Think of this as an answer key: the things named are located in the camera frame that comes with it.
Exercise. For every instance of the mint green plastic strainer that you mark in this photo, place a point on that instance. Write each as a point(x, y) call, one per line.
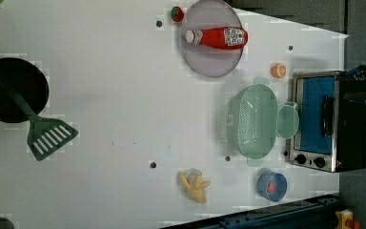
point(249, 122)

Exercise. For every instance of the peeled toy banana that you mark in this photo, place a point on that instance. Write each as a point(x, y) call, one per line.
point(194, 185)

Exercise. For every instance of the grey round plate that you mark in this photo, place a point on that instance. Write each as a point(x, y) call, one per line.
point(203, 15)

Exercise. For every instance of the red ketchup bottle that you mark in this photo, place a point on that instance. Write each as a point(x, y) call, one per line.
point(224, 38)

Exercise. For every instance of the red toy strawberry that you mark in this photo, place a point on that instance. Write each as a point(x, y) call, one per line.
point(177, 14)

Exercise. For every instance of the orange slice toy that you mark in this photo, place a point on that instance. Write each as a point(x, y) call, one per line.
point(278, 70)

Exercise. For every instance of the mint green cup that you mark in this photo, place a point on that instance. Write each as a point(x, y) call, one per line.
point(287, 120)

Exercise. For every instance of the red strawberry in bowl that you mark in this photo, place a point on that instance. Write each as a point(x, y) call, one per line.
point(271, 187)

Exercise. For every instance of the blue bowl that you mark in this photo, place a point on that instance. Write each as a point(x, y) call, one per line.
point(280, 182)

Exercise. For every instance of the green slotted spatula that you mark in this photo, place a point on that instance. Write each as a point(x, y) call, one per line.
point(46, 135)

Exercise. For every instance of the black toaster oven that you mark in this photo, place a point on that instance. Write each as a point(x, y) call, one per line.
point(331, 136)

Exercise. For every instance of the black pot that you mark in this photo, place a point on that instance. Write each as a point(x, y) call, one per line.
point(23, 77)

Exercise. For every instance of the yellow orange floor object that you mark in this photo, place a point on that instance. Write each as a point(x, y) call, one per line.
point(346, 220)

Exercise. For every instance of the blue table frame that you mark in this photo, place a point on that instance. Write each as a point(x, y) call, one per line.
point(310, 213)

